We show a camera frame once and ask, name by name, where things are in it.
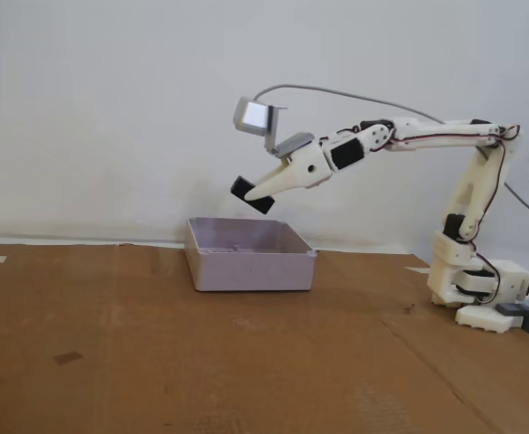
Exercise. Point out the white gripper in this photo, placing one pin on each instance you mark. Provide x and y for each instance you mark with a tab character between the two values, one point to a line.
304	171

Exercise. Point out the black rectangular block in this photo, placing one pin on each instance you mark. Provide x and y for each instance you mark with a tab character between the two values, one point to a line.
239	186

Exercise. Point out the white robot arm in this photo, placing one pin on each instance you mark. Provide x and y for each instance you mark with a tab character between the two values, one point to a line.
467	181

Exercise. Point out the lilac plastic box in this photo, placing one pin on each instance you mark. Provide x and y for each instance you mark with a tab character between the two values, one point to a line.
250	271

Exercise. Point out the brown cardboard sheet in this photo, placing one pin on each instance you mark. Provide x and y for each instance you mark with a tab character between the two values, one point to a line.
155	361

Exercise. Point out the grey table clamp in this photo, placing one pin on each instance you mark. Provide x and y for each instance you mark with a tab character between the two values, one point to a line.
515	309

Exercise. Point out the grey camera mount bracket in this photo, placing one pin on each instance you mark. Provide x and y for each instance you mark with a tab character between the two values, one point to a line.
293	144

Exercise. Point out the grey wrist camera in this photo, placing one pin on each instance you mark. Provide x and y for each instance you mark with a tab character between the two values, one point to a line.
251	115

